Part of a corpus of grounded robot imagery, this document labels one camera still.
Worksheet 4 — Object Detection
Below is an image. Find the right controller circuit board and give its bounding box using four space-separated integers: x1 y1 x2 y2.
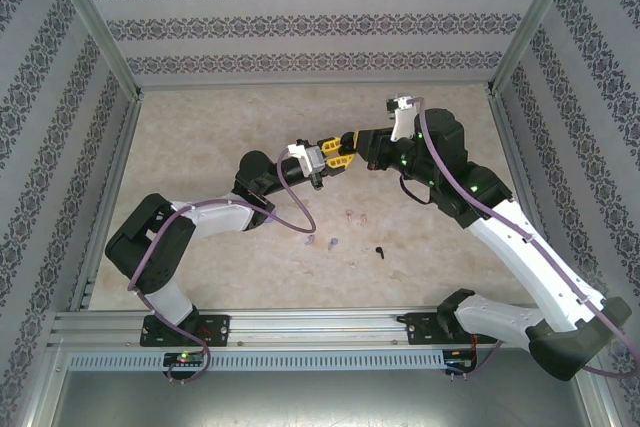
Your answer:
444 349 477 374

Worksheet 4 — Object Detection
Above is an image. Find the controller circuit board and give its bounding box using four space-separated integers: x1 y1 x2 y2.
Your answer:
444 349 477 374
163 351 207 369

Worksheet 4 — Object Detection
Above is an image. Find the aluminium frame strut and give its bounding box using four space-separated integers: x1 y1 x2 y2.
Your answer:
22 344 69 427
574 346 620 427

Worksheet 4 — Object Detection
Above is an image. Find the aluminium frame cross beam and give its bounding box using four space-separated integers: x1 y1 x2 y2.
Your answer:
133 77 495 94

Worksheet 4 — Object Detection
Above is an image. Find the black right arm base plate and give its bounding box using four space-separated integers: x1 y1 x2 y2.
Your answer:
403 311 497 347

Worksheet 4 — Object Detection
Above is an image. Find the aluminium mounting rail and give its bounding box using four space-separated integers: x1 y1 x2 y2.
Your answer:
48 307 587 349

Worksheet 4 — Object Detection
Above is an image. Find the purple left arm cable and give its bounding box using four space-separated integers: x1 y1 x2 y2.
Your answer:
127 146 317 386

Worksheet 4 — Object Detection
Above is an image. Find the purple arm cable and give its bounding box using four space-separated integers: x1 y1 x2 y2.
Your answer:
127 146 317 386
408 96 640 381

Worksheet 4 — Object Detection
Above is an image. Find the aluminium frame post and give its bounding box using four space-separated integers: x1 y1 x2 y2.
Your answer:
487 0 585 98
42 0 145 98

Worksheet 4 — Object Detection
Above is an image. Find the left controller circuit board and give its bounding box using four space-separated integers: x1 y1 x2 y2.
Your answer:
163 351 207 369

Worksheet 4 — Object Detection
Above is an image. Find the black right gripper cable loop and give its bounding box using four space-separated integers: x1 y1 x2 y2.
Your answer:
398 174 434 206

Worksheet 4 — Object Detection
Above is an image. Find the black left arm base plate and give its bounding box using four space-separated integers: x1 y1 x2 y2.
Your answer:
139 314 231 348

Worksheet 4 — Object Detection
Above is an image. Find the grey metal shelf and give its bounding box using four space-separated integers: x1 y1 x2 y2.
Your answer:
49 369 596 427

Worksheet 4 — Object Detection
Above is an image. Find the aluminium frame side rail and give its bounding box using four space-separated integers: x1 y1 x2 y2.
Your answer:
69 94 145 311
485 86 569 308

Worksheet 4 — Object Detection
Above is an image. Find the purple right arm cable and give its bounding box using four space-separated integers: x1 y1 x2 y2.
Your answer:
408 96 640 381

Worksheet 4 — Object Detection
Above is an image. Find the slotted grey cable duct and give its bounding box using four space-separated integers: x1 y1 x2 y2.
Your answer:
67 350 446 372

